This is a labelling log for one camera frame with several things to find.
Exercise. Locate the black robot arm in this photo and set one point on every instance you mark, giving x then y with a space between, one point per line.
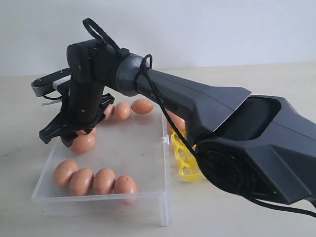
255 146

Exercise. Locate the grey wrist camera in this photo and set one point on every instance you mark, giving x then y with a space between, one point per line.
49 83

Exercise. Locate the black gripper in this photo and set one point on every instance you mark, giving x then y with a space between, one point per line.
83 106

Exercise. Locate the yellow plastic egg tray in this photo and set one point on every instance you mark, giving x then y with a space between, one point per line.
186 163

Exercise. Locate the clear plastic tray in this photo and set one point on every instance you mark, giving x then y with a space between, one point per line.
137 146

